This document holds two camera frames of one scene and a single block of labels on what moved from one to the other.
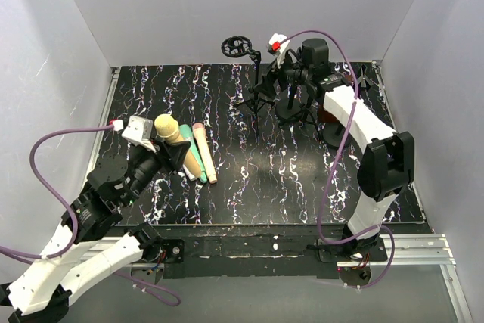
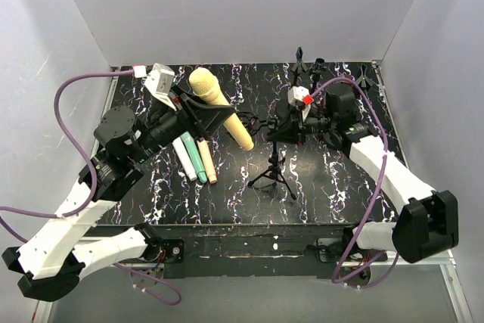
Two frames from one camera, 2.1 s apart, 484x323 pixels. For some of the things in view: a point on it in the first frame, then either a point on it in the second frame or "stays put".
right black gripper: x=282 y=73 to x=299 y=126
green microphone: x=187 y=135 stays put
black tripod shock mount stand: x=239 y=46 to x=252 y=123
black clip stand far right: x=364 y=79 stays put
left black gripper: x=163 y=154 to x=190 y=112
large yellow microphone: x=168 y=126 to x=206 y=85
